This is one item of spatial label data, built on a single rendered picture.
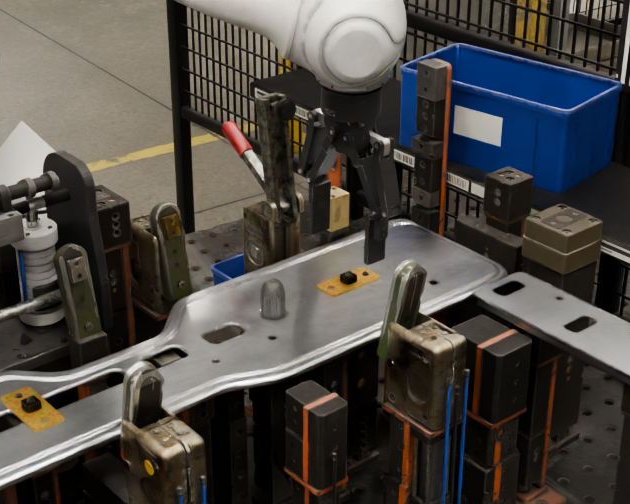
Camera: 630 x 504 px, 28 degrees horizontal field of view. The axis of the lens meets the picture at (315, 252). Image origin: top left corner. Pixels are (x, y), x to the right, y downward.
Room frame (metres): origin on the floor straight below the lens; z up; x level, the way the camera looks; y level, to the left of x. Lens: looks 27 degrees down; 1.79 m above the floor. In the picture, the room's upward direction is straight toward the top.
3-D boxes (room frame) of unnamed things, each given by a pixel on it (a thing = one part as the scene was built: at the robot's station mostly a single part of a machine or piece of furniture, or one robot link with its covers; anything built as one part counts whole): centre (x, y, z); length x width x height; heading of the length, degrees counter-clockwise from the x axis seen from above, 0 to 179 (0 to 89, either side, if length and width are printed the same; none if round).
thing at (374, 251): (1.42, -0.08, 1.09); 0.03 x 0.01 x 0.07; 130
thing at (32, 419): (1.16, 0.31, 1.01); 0.08 x 0.04 x 0.01; 40
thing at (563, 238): (1.53, -0.34, 0.88); 0.08 x 0.08 x 0.36; 40
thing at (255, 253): (1.58, 0.06, 0.88); 0.07 x 0.06 x 0.35; 40
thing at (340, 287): (1.46, -0.04, 1.01); 0.08 x 0.04 x 0.01; 129
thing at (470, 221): (1.62, -0.25, 0.85); 0.12 x 0.03 x 0.30; 40
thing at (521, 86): (1.83, -0.30, 1.10); 0.30 x 0.17 x 0.13; 50
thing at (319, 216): (1.50, -0.01, 1.09); 0.03 x 0.01 x 0.07; 130
